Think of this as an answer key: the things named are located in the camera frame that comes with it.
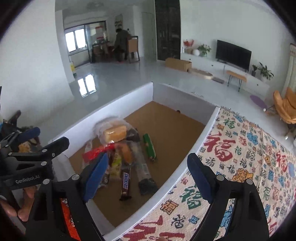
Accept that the brown cardboard box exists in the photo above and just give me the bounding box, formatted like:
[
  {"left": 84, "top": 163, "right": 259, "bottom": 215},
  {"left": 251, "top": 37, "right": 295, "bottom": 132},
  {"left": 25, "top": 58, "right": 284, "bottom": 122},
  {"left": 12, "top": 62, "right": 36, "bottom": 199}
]
[{"left": 165, "top": 58, "right": 192, "bottom": 72}]

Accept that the white cardboard box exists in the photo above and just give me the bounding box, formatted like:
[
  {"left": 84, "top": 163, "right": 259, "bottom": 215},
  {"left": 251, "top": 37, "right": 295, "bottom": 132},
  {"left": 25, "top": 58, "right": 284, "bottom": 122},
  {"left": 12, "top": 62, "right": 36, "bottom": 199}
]
[{"left": 53, "top": 82, "right": 219, "bottom": 240}]

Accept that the red snack packet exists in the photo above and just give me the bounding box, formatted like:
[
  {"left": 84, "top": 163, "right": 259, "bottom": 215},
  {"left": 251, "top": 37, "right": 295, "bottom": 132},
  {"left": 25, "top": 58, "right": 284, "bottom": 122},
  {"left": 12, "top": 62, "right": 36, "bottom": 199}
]
[{"left": 82, "top": 144, "right": 115, "bottom": 164}]

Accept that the person in dark clothes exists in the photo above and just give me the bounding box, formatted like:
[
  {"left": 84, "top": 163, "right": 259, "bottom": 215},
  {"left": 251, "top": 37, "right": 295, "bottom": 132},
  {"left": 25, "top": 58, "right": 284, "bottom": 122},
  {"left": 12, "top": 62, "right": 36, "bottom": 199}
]
[{"left": 113, "top": 28, "right": 132, "bottom": 62}]

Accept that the white tv cabinet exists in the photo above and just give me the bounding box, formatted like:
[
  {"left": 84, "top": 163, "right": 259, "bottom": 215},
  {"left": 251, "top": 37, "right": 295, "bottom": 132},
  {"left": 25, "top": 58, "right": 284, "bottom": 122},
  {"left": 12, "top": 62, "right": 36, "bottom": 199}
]
[{"left": 181, "top": 53, "right": 269, "bottom": 99}]

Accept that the long black clear snack pack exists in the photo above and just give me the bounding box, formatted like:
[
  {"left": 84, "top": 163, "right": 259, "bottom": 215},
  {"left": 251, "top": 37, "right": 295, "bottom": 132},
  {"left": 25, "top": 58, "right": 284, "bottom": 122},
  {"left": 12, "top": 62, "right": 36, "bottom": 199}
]
[{"left": 126, "top": 129, "right": 158, "bottom": 195}]

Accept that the green potted plant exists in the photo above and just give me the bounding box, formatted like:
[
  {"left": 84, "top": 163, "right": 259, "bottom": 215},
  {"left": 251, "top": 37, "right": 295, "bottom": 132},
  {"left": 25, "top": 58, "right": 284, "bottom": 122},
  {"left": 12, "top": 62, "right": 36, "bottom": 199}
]
[
  {"left": 197, "top": 44, "right": 211, "bottom": 57},
  {"left": 258, "top": 62, "right": 274, "bottom": 80}
]

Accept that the small wooden bench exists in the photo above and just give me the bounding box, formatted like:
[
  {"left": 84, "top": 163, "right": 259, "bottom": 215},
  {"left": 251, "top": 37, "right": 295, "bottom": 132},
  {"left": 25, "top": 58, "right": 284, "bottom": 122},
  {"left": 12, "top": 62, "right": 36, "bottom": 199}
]
[{"left": 226, "top": 70, "right": 247, "bottom": 92}]

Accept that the clear bag of bread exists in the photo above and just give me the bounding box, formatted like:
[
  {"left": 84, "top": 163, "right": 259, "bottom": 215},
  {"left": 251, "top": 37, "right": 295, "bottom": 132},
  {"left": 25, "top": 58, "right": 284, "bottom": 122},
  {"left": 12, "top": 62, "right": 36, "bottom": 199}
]
[{"left": 93, "top": 116, "right": 135, "bottom": 145}]

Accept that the small sausage bun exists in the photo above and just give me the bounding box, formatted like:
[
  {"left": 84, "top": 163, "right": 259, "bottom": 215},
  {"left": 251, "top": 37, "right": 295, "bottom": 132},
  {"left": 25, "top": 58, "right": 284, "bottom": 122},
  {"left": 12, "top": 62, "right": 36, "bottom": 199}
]
[{"left": 120, "top": 142, "right": 134, "bottom": 165}]

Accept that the red flower vase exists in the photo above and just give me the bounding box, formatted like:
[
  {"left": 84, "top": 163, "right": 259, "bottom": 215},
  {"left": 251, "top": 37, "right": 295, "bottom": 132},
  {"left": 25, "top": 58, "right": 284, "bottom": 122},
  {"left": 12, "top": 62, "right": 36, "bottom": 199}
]
[{"left": 183, "top": 39, "right": 195, "bottom": 54}]

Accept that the green potted plant right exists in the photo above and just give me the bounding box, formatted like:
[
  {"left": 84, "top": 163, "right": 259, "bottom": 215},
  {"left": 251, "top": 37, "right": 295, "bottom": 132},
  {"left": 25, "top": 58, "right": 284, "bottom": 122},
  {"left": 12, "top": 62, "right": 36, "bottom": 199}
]
[{"left": 258, "top": 62, "right": 274, "bottom": 80}]

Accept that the person's left hand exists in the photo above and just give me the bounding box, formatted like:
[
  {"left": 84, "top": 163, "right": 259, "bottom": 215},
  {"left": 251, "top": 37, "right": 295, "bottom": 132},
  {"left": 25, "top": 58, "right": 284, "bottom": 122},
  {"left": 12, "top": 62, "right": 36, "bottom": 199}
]
[{"left": 1, "top": 186, "right": 38, "bottom": 222}]

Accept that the black flat television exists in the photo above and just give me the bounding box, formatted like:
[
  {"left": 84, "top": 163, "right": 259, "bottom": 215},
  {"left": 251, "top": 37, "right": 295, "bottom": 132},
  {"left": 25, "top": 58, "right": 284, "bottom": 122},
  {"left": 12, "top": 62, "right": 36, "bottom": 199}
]
[{"left": 216, "top": 40, "right": 252, "bottom": 70}]

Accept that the green potted plant left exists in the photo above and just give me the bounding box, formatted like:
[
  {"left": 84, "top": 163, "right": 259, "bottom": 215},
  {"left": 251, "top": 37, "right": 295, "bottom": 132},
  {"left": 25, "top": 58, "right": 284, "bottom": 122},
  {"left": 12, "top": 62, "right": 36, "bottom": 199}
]
[{"left": 197, "top": 44, "right": 211, "bottom": 57}]

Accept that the black tall cabinet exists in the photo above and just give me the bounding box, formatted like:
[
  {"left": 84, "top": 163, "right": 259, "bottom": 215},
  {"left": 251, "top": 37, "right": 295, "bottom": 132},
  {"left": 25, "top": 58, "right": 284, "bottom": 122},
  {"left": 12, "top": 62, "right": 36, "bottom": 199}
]
[{"left": 154, "top": 0, "right": 181, "bottom": 61}]

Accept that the orange lounge chair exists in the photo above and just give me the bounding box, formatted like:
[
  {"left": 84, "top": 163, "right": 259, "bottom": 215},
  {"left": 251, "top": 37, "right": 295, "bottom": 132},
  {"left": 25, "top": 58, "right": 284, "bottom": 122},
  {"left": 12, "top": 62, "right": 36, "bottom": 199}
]
[{"left": 273, "top": 87, "right": 296, "bottom": 124}]

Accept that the patterned woven table cloth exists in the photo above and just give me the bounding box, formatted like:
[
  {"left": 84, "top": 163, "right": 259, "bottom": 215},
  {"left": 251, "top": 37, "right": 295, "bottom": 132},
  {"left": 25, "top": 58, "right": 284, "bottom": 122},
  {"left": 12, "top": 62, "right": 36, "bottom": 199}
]
[{"left": 121, "top": 108, "right": 295, "bottom": 240}]

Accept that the green snack packet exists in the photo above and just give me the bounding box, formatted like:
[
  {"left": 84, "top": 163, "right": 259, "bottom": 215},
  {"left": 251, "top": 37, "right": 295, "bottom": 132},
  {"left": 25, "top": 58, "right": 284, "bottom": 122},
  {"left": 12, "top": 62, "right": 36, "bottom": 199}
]
[{"left": 143, "top": 133, "right": 157, "bottom": 161}]

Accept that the dark snickers chocolate bar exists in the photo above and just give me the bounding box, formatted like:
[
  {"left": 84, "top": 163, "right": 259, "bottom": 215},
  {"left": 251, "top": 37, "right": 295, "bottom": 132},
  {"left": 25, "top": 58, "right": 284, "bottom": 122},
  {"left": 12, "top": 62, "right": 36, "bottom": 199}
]
[{"left": 119, "top": 167, "right": 132, "bottom": 201}]

